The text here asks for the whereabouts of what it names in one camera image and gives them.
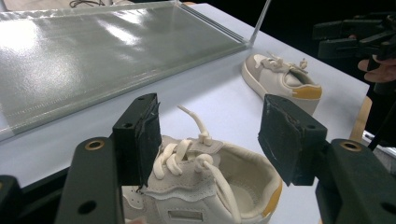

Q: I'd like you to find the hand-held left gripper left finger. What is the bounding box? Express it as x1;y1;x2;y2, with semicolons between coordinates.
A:
53;92;163;224

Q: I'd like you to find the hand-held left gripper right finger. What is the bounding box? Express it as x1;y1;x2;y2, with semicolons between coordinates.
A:
257;93;396;224

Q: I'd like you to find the white sneaker with yellow heel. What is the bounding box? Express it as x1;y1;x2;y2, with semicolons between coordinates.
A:
121;105;284;224
241;50;323;117

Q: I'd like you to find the clear acrylic shelf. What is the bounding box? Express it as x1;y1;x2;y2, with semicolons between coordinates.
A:
0;0;273;143

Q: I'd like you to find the dark cable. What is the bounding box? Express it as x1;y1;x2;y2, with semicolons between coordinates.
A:
68;0;106;9

